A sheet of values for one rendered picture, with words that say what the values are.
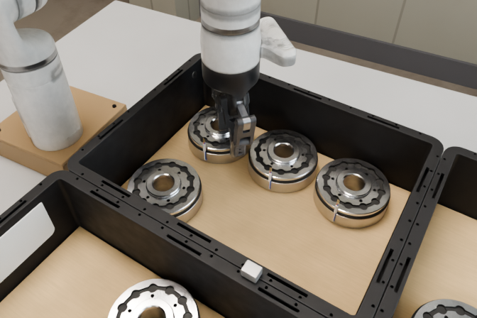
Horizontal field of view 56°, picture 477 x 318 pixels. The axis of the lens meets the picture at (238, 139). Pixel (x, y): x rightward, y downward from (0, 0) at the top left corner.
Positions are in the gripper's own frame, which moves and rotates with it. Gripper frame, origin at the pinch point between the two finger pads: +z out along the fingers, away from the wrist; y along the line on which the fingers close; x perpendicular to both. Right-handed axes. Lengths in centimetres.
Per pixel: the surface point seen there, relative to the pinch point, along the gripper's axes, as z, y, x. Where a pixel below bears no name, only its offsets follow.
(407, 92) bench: 18, -18, 48
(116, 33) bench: 19, -64, -12
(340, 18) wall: 71, -128, 98
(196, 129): 2.1, -4.7, -4.2
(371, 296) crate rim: -5.4, 30.7, 4.7
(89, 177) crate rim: -5.0, 6.5, -20.2
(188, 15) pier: 83, -175, 30
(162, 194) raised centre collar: 1.2, 6.9, -12.0
